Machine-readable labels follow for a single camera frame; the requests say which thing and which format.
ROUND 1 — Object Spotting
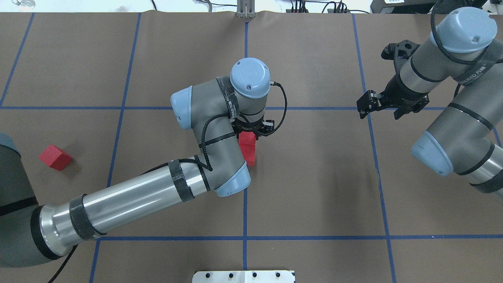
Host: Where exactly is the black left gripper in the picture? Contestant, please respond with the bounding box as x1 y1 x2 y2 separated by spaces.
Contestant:
232 118 275 140

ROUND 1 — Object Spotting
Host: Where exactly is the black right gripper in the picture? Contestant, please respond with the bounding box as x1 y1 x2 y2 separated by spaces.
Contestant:
357 40 429 119

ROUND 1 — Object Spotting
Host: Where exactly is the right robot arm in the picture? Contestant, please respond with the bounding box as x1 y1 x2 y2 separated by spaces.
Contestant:
357 0 503 198

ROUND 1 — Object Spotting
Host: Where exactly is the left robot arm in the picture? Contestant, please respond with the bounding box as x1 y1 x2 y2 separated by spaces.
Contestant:
0 57 273 268

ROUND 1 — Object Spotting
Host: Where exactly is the brown paper table mat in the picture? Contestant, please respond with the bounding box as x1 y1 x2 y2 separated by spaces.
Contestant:
1 11 502 283

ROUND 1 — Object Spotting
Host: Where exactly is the aluminium frame post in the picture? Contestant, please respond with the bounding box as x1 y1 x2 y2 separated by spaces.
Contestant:
237 0 256 18

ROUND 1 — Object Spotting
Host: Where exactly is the white metal base plate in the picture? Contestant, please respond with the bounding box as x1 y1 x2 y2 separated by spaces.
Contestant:
192 270 296 283

